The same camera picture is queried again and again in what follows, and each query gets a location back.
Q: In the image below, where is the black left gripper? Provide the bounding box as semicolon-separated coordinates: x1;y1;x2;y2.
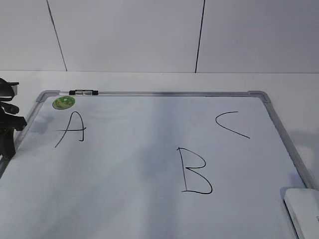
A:
0;101;27;160

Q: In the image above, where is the white rectangular board eraser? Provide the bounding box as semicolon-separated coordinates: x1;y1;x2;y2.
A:
284;188;319;239

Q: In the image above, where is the green round magnet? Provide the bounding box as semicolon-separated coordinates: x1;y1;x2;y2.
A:
52;96;75;110

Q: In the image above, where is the black and silver marker pen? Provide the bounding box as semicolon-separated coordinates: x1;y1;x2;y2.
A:
69;90;99;96

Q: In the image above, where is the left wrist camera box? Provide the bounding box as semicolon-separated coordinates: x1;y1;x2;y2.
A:
8;82;19;96

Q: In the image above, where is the white board with aluminium frame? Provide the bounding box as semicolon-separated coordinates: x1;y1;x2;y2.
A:
0;91;319;239

